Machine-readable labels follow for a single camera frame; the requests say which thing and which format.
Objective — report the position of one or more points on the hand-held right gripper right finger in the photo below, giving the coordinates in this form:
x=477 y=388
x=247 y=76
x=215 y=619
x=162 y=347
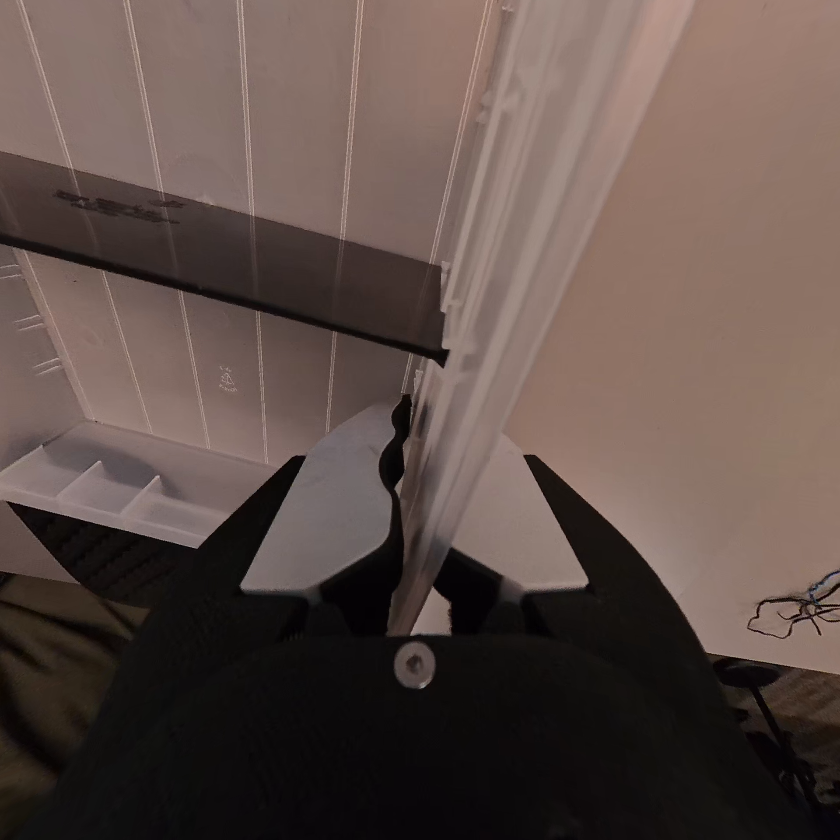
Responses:
x=525 y=525

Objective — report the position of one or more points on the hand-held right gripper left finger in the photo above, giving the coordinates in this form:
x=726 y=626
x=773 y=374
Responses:
x=328 y=518

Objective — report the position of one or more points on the clear plastic bin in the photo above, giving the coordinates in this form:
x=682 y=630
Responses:
x=295 y=98

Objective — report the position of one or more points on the black stand base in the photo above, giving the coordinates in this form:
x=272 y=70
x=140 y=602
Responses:
x=748 y=676

